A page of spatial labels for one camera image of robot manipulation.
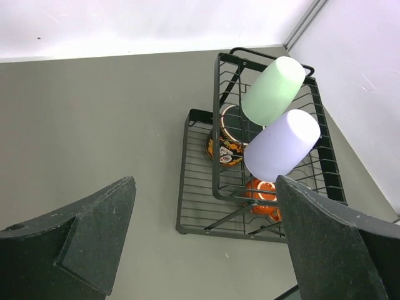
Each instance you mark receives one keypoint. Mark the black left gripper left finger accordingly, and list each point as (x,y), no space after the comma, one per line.
(69,253)

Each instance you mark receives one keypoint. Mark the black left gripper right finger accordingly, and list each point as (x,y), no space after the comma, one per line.
(337,252)

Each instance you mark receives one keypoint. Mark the lavender plastic cup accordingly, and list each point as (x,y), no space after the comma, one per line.
(281,146)

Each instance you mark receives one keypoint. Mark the green plastic cup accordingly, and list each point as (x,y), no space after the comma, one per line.
(273,91)

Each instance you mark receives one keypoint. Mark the orange patterned teapot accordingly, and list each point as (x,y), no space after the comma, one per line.
(263,190)

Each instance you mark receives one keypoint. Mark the black patterned mug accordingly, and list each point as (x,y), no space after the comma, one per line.
(233,137)

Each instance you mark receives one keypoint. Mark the black wire dish rack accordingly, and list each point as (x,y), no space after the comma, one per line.
(211,199)

